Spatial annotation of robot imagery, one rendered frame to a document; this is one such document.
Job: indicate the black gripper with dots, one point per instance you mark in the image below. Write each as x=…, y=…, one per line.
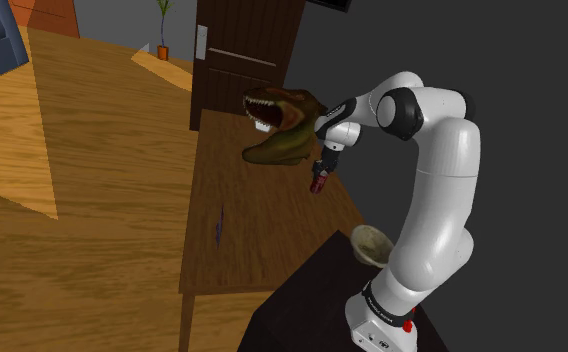
x=329, y=160

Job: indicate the red can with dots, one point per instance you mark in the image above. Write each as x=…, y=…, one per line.
x=318, y=183

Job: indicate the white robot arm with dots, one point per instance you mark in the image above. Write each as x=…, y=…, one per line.
x=447, y=161

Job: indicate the brown dinosaur head figure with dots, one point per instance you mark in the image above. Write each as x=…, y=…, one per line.
x=291, y=126

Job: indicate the small white object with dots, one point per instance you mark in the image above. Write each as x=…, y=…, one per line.
x=262, y=128

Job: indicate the brown wooden table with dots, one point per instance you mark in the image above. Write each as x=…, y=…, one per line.
x=264, y=229

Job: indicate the beige bowl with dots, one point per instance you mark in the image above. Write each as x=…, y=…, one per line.
x=372, y=246

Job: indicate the thin blue pen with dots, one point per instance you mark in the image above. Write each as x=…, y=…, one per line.
x=219, y=226

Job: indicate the dark robot stand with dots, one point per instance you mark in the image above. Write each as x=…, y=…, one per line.
x=308, y=302

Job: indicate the dark brown door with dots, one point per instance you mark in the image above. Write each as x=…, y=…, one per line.
x=245, y=34

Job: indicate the plant in orange pot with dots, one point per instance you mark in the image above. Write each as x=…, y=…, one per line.
x=162, y=51

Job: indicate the orange wooden cabinet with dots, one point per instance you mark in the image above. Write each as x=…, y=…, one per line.
x=52, y=17

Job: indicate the black flat wall panel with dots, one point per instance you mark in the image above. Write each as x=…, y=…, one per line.
x=330, y=3

